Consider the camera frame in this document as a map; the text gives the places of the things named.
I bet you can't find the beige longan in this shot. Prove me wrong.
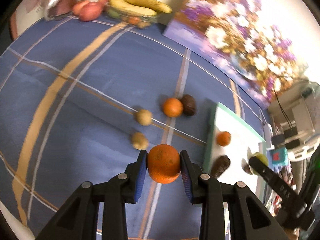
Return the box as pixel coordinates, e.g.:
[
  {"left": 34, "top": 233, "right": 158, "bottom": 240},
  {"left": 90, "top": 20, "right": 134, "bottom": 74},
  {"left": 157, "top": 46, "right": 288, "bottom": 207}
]
[
  {"left": 131, "top": 132, "right": 148, "bottom": 150},
  {"left": 136, "top": 109, "right": 153, "bottom": 125}
]

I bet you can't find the white tray with teal rim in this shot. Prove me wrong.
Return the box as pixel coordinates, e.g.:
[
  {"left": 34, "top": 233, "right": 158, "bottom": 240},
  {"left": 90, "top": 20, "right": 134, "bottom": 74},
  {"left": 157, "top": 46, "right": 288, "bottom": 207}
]
[{"left": 202, "top": 102, "right": 267, "bottom": 205}]

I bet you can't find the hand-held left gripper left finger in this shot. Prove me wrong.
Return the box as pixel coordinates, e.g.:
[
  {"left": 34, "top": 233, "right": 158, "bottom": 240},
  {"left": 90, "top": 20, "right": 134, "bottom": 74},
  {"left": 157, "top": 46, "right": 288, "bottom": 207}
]
[{"left": 37, "top": 149, "right": 148, "bottom": 240}]

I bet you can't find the orange with stem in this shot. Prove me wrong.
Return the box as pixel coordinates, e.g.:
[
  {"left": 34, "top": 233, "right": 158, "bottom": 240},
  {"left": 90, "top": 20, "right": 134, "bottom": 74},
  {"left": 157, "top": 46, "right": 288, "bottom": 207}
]
[{"left": 147, "top": 144, "right": 181, "bottom": 183}]

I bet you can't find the flower painting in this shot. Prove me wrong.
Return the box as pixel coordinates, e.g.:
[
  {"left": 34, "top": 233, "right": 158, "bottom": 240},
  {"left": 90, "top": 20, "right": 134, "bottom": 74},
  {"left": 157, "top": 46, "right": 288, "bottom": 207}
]
[{"left": 162, "top": 0, "right": 308, "bottom": 105}]

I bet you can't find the clear plastic fruit container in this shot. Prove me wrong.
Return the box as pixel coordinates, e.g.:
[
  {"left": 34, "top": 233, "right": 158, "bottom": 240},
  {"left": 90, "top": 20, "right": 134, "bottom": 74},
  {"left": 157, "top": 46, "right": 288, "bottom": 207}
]
[{"left": 105, "top": 4, "right": 160, "bottom": 28}]

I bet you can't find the reddish brown date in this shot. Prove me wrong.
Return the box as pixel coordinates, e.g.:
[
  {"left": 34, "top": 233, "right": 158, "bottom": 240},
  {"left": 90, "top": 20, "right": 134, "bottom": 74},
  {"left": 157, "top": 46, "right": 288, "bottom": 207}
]
[{"left": 180, "top": 94, "right": 197, "bottom": 117}]

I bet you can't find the black cable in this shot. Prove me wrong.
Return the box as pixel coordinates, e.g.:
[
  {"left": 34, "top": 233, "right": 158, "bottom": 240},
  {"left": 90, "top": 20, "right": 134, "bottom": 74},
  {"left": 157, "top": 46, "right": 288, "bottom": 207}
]
[{"left": 274, "top": 90, "right": 296, "bottom": 132}]

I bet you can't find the green jujube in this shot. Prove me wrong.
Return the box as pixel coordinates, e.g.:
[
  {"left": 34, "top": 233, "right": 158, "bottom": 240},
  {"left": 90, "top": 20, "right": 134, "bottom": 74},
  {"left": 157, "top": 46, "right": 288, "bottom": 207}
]
[{"left": 251, "top": 153, "right": 269, "bottom": 167}]

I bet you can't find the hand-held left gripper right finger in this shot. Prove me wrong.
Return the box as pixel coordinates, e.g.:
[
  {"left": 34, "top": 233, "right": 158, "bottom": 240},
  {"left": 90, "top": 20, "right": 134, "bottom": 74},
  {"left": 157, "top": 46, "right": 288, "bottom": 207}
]
[{"left": 179, "top": 150, "right": 288, "bottom": 240}]

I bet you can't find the orange mandarin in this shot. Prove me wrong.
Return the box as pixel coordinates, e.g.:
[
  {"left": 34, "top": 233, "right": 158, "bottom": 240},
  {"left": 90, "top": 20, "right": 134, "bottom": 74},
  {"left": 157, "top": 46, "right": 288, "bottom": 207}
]
[
  {"left": 162, "top": 97, "right": 184, "bottom": 117},
  {"left": 216, "top": 131, "right": 232, "bottom": 147}
]

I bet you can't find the white shelf unit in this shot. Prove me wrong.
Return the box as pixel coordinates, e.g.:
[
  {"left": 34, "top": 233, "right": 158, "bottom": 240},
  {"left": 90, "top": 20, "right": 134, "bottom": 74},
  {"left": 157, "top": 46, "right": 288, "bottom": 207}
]
[{"left": 267, "top": 80, "right": 320, "bottom": 162}]

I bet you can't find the orange peach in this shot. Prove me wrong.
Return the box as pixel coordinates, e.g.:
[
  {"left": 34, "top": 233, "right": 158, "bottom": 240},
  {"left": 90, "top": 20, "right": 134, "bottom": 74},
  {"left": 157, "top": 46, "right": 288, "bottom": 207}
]
[{"left": 72, "top": 0, "right": 89, "bottom": 15}]

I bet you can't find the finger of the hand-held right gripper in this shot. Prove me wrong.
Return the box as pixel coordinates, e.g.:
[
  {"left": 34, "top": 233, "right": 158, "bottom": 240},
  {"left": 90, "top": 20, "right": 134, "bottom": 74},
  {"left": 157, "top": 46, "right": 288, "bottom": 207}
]
[{"left": 249, "top": 157, "right": 316, "bottom": 231}]

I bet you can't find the large wrinkled brown date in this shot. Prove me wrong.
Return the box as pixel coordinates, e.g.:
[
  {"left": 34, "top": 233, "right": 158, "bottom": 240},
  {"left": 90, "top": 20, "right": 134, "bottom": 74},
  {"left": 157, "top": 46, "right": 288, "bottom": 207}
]
[{"left": 210, "top": 155, "right": 231, "bottom": 179}]

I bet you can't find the red apple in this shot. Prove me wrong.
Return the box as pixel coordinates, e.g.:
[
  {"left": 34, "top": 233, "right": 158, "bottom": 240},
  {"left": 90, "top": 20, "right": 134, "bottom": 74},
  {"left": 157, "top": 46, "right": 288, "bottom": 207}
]
[{"left": 79, "top": 2, "right": 103, "bottom": 22}]

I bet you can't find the teal packet with red label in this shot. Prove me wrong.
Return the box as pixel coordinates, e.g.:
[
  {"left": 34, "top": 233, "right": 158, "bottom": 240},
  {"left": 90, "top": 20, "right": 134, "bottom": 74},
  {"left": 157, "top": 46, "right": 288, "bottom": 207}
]
[{"left": 269, "top": 147, "right": 288, "bottom": 167}]

